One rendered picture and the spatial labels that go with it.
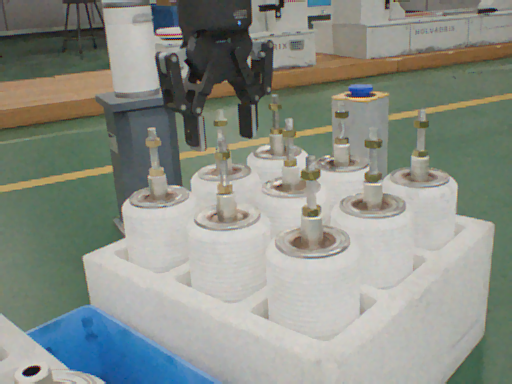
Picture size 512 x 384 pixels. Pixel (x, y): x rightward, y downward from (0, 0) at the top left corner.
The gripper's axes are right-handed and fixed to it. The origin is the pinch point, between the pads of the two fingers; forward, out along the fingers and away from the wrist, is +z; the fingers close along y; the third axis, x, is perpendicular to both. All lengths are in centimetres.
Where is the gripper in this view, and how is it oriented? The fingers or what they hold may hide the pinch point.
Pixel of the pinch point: (223, 132)
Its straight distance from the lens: 62.9
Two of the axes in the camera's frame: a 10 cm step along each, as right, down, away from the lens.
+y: 7.5, -2.6, 6.1
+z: 0.5, 9.4, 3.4
